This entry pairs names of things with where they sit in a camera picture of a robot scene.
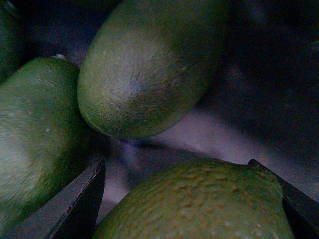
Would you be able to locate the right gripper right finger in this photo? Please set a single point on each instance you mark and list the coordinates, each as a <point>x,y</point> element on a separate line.
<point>302,211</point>

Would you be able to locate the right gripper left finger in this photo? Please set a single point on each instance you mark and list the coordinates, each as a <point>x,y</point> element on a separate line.
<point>71,214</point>

